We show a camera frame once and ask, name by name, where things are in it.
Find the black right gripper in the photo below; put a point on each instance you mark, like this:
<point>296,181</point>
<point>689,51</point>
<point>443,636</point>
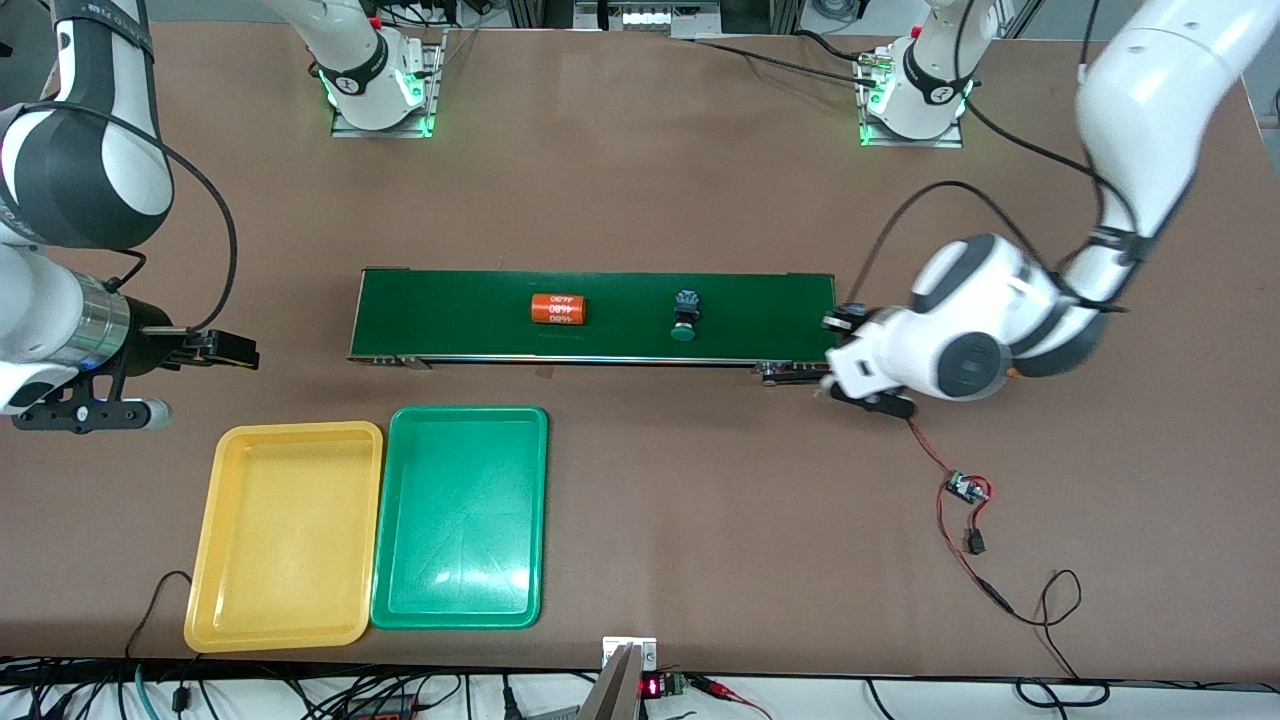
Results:
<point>152,346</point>

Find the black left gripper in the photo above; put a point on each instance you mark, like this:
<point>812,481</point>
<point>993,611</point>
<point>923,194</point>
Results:
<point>853,318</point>

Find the green mushroom push button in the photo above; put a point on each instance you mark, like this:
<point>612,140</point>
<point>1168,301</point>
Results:
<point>686,300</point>

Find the orange 4680 battery cylinder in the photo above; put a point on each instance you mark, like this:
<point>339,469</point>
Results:
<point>558,310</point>

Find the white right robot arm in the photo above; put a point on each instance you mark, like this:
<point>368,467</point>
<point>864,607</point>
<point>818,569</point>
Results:
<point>90,180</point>

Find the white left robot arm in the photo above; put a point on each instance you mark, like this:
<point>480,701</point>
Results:
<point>1140,100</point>

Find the green conveyor belt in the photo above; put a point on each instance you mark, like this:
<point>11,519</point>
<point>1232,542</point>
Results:
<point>760,315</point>

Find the yellow plastic tray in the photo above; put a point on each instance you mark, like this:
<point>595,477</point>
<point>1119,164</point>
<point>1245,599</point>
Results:
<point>285,540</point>

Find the small black controller board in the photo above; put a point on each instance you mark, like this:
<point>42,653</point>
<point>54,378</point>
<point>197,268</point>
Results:
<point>965,487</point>

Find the green plastic tray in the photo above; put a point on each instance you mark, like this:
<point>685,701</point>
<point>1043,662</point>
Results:
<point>460,520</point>

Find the silver equipment box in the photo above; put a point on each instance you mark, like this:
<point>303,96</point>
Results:
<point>645,15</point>

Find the red clip lead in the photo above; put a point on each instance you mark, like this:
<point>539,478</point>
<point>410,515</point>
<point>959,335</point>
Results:
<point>722,688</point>

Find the red LED display module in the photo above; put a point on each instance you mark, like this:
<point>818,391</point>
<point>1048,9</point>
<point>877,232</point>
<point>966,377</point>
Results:
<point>652,687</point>

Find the grey metal beam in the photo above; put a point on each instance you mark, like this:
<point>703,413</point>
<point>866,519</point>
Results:
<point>610,695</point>

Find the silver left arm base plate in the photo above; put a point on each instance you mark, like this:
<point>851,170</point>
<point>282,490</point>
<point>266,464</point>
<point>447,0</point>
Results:
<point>900,142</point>

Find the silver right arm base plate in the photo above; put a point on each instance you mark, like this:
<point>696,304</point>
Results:
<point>380,132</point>

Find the black inline switch red lead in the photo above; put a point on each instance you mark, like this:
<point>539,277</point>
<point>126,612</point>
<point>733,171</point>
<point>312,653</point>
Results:
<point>976,544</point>

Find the silver mount bracket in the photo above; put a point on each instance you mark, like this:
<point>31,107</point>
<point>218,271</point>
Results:
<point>645,650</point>

